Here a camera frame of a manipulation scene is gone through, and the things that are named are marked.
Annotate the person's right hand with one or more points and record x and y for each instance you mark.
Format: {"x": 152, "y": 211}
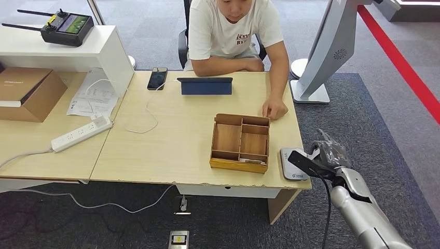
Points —
{"x": 252, "y": 65}

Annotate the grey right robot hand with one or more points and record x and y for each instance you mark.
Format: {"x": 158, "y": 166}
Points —
{"x": 331, "y": 154}

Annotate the person's left hand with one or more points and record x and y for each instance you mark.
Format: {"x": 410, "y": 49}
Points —
{"x": 275, "y": 108}

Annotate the person's right forearm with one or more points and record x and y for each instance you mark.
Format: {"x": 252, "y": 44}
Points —
{"x": 220, "y": 66}

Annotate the person's left forearm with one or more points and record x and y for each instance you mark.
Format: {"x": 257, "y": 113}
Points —
{"x": 278, "y": 82}

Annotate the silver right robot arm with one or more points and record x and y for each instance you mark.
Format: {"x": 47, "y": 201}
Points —
{"x": 364, "y": 213}

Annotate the person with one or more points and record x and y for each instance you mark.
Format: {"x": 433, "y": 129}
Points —
{"x": 233, "y": 31}

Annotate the grey card reader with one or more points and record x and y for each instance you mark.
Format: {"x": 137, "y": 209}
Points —
{"x": 288, "y": 170}

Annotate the white key card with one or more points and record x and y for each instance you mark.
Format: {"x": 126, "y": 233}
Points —
{"x": 251, "y": 161}

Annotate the dark grey floor rug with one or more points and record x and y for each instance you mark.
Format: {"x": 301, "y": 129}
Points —
{"x": 343, "y": 137}

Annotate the white round floor base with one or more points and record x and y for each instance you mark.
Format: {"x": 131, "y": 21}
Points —
{"x": 298, "y": 68}

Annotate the tablet in blue case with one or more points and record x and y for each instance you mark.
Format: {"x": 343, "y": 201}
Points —
{"x": 206, "y": 87}

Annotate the wooden organizer tray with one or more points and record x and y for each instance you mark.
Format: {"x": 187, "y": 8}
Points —
{"x": 227, "y": 137}

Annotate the black office chair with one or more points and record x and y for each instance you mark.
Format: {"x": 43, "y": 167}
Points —
{"x": 182, "y": 44}

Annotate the grey display kiosk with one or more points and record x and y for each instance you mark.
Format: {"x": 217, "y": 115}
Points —
{"x": 330, "y": 44}

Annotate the black smartphone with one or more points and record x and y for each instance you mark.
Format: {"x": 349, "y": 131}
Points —
{"x": 157, "y": 79}

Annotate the light wood desk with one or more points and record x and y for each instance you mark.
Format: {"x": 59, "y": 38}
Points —
{"x": 178, "y": 137}
{"x": 34, "y": 161}

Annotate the floor socket with plug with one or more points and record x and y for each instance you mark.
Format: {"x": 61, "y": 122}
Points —
{"x": 183, "y": 204}

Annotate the printed paper sheet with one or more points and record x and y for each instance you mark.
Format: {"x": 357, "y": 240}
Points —
{"x": 96, "y": 99}

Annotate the metal floor box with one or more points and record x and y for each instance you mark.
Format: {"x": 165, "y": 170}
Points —
{"x": 178, "y": 239}

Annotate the floor stand with metal pole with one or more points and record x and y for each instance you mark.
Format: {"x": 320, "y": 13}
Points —
{"x": 96, "y": 13}

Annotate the grey white platform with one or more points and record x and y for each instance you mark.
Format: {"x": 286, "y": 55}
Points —
{"x": 419, "y": 12}

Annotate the white power strip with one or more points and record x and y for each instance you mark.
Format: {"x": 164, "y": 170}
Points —
{"x": 79, "y": 134}

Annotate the black remote controller with antennas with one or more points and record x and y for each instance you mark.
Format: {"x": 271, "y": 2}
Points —
{"x": 68, "y": 31}

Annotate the brown cardboard box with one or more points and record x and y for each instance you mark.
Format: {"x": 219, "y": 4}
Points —
{"x": 37, "y": 99}

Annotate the white desk shelf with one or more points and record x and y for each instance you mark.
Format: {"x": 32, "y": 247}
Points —
{"x": 20, "y": 44}

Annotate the white flat box insert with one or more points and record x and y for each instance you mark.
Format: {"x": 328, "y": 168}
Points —
{"x": 10, "y": 103}

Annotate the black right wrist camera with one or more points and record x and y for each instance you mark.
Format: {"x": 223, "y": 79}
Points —
{"x": 306, "y": 165}

